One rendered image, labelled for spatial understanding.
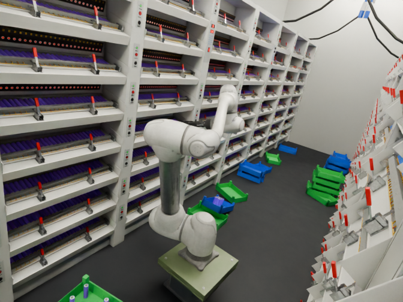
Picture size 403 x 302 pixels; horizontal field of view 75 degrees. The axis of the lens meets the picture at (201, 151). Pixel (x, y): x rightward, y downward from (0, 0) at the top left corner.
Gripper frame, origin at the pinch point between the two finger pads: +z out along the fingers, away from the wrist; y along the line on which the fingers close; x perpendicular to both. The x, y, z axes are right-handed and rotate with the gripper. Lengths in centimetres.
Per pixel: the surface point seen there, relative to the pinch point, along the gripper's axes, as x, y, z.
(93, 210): 46, 60, 28
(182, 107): -10.2, -9.0, 10.7
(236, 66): -43, -95, 8
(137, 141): 8.3, 31.7, 16.1
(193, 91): -21.0, -25.1, 11.2
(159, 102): -15.0, 8.4, 16.7
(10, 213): 28, 104, 22
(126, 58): -39, 45, 4
